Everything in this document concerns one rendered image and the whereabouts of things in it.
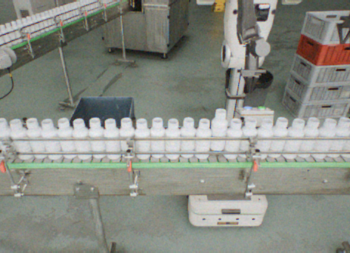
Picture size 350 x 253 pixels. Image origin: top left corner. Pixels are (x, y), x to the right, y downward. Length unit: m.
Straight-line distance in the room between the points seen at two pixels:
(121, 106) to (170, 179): 0.68
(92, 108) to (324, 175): 1.24
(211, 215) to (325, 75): 2.00
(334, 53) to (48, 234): 3.01
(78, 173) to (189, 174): 0.44
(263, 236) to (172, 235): 0.63
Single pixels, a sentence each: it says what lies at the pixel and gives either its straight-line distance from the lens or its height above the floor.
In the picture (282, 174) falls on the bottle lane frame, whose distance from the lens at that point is 1.18.
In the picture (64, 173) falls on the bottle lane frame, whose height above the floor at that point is 0.95.
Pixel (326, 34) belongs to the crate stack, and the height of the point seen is 0.98.
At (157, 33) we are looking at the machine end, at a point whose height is 0.44.
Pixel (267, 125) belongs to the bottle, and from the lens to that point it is 1.04.
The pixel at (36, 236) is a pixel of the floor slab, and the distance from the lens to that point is 2.22.
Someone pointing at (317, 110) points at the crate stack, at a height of 0.12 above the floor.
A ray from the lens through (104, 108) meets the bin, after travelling 1.66.
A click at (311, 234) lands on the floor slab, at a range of 2.30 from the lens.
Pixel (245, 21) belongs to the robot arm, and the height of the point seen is 1.47.
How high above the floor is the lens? 1.72
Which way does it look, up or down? 33 degrees down
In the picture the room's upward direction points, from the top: straight up
